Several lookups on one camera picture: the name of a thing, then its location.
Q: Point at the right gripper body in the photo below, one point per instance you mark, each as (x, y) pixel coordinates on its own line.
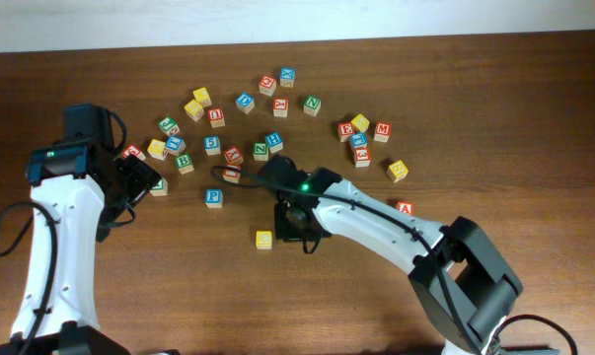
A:
(287, 223)

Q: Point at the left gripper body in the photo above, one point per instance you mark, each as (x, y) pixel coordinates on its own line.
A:
(142, 174)

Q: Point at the yellow C block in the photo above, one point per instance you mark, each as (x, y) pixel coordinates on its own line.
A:
(264, 239)

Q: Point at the green R block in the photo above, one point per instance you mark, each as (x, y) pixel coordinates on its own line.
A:
(160, 189)

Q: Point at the blue P block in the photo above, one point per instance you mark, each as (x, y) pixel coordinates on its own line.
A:
(214, 198)

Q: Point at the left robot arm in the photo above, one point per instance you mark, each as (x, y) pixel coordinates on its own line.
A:
(80, 185)

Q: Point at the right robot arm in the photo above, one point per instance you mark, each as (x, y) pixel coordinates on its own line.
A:
(464, 285)

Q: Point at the red 6 block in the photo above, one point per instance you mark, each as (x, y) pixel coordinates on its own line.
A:
(133, 150)

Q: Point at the blue H block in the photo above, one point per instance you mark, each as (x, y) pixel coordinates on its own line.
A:
(274, 142)

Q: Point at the green Z block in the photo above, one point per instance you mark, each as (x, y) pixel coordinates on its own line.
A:
(260, 152)

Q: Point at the yellow block left cluster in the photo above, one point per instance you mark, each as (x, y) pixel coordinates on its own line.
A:
(157, 149)

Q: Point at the red 3 block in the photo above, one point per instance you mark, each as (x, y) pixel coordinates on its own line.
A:
(361, 157)

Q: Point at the red Y block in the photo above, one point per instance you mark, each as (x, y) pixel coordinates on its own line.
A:
(233, 156)

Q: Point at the red E block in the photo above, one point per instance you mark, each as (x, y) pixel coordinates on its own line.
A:
(344, 131)

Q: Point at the green J block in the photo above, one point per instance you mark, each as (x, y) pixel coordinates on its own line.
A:
(169, 126)

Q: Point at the blue block left cluster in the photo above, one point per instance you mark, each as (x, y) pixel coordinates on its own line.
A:
(175, 145)

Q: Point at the green N block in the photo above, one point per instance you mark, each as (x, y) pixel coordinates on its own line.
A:
(312, 105)

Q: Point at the yellow 8 block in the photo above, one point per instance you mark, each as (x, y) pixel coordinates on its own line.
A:
(360, 123)

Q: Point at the blue 5 block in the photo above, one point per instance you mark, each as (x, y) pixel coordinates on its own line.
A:
(212, 145)

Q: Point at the green B block centre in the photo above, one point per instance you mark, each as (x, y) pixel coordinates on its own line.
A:
(184, 163)

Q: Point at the yellow S block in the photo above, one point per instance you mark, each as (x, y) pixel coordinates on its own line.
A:
(397, 171)

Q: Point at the blue D block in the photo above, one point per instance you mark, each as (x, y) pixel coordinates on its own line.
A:
(245, 103)

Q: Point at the red M block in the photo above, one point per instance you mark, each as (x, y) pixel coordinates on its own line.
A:
(382, 132)

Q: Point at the red A block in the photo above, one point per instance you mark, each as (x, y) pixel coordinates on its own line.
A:
(405, 207)

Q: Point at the red Q block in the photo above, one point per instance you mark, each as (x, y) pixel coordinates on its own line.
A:
(267, 85)

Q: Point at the red U block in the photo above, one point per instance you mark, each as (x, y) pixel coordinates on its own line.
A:
(216, 117)

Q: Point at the yellow block lower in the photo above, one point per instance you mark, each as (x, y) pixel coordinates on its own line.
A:
(194, 110)

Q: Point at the blue X block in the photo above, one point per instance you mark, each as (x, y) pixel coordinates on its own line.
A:
(287, 77)

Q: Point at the yellow block upper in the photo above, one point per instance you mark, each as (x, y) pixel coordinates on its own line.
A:
(202, 96)

